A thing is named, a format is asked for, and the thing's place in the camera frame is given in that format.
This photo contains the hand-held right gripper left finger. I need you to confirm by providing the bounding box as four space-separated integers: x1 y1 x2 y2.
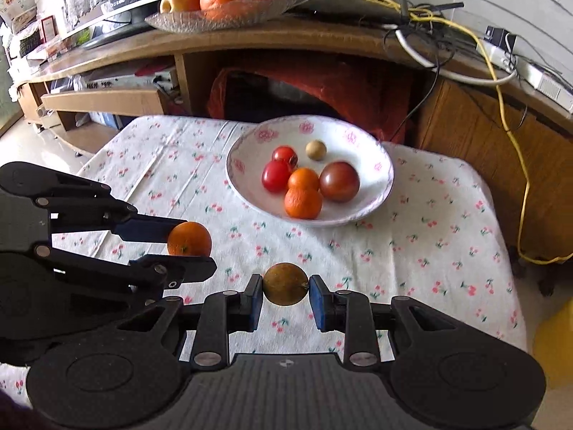
117 273 264 367

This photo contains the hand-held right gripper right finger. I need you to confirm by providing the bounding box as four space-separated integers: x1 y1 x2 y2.
309 273 453 367

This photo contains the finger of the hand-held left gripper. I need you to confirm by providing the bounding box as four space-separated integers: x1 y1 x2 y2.
33 172 188 246
33 241 218 299

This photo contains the small tangerine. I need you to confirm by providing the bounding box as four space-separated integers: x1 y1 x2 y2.
287 167 320 192
167 221 212 257
284 187 323 220

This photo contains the large tan longan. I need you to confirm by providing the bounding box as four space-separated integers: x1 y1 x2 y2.
262 263 310 307

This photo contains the dark purple tomato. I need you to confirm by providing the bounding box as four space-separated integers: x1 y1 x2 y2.
319 161 361 202

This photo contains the red tomato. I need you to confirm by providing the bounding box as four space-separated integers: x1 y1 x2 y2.
262 160 293 193
271 145 299 167

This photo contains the white floral plate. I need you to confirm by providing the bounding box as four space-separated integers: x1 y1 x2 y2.
225 115 395 228

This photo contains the cherry print tablecloth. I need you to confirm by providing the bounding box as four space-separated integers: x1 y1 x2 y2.
0 115 529 397

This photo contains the silver media player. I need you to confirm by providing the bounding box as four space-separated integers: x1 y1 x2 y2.
86 68 178 93

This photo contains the red plastic bag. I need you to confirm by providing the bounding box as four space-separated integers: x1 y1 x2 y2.
207 60 413 142

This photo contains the red framed picture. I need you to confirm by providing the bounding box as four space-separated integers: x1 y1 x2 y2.
40 15 59 42

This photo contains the glass fruit dish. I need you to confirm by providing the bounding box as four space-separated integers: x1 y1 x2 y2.
144 0 299 35

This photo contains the printed cardboard box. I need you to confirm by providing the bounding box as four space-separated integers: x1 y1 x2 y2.
0 0 37 32

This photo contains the white power strip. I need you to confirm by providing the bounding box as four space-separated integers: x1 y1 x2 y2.
482 38 542 82

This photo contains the white electronic box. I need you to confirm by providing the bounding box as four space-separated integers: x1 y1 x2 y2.
535 69 573 114

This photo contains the black power adapter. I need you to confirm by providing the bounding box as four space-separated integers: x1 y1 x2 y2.
484 26 518 51

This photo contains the black cable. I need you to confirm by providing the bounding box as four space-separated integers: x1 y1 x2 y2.
389 31 448 144

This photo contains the yellow cable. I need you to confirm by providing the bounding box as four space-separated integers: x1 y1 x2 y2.
328 0 573 265

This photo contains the white cable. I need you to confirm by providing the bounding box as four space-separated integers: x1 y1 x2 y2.
394 26 518 87

